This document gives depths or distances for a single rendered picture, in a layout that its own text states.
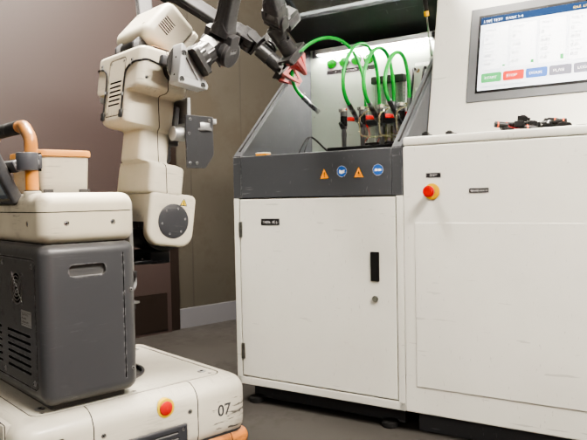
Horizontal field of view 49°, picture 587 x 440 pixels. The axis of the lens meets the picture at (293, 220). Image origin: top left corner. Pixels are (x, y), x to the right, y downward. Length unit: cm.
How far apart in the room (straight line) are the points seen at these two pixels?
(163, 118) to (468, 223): 99
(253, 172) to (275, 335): 62
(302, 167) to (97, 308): 97
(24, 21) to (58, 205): 212
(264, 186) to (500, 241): 89
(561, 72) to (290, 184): 98
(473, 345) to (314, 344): 58
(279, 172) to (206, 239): 179
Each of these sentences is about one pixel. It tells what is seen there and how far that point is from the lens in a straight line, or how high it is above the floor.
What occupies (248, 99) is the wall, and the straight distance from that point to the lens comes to 435.
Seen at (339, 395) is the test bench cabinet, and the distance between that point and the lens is 235.
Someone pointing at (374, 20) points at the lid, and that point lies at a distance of 279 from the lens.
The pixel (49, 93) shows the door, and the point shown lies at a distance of 362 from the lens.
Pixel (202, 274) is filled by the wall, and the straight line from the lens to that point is 409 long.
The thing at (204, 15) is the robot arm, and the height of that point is 147.
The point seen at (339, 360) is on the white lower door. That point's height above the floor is 21.
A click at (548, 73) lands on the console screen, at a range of 231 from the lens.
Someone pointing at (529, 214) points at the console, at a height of 73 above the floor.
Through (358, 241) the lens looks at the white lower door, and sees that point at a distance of 221.
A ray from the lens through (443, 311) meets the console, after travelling 212.
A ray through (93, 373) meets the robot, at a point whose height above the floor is 36.
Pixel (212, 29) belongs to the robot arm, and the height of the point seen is 129.
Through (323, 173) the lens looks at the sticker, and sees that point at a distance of 227.
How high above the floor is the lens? 79
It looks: 2 degrees down
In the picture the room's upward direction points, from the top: 1 degrees counter-clockwise
